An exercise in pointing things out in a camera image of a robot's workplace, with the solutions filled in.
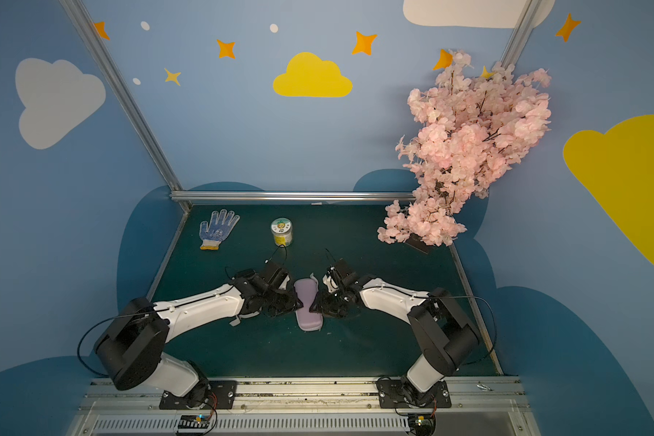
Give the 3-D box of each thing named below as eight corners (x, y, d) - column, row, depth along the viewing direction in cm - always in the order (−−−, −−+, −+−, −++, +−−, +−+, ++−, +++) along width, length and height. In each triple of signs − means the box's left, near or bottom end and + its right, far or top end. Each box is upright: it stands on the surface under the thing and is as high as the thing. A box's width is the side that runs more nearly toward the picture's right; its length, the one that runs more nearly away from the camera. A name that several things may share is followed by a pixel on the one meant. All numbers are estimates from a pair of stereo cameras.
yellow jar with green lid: (273, 247, 111) (269, 232, 103) (276, 231, 116) (272, 216, 108) (293, 248, 111) (290, 233, 103) (294, 232, 116) (292, 216, 109)
